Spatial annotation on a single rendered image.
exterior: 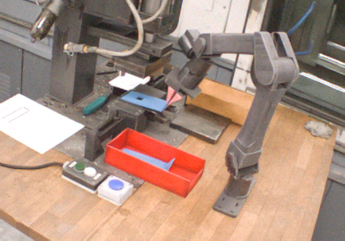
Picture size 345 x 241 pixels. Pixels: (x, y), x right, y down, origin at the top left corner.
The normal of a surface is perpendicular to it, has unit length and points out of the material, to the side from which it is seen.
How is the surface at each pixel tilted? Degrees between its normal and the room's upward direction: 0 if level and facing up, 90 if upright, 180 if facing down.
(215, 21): 90
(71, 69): 90
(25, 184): 0
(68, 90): 90
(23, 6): 90
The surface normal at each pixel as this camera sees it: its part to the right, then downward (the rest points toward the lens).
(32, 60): -0.47, 0.35
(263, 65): -0.83, 0.12
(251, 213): 0.18, -0.86
